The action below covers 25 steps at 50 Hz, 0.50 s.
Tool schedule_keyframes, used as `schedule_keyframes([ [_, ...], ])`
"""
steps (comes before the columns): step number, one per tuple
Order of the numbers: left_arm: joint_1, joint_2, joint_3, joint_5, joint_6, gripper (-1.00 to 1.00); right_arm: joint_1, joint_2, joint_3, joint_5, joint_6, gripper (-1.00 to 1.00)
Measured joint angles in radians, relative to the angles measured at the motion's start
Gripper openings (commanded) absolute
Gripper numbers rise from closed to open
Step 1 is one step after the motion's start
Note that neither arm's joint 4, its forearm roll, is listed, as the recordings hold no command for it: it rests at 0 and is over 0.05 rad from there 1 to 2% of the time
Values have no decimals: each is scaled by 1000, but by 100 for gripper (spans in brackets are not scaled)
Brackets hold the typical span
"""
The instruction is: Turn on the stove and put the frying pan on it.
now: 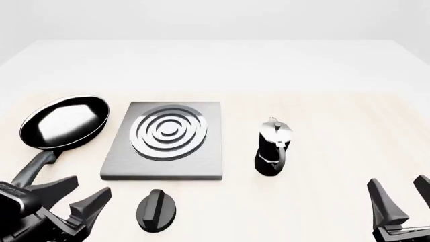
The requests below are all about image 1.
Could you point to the black frying pan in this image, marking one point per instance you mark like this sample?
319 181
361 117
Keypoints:
69 121

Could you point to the flat grey stove plate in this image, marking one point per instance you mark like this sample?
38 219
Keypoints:
117 166

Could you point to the black and silver moka pot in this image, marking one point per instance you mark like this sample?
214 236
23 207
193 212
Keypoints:
268 151

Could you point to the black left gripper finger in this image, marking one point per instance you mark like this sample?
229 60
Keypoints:
53 191
90 206

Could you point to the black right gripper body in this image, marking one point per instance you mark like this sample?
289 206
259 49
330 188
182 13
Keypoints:
403 235

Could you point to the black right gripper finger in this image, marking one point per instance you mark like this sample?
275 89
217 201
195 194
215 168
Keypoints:
386 211
425 186

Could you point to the round black stove knob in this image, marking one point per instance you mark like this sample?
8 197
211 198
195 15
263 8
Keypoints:
155 214

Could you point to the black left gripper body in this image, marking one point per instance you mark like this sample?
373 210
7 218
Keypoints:
57 229

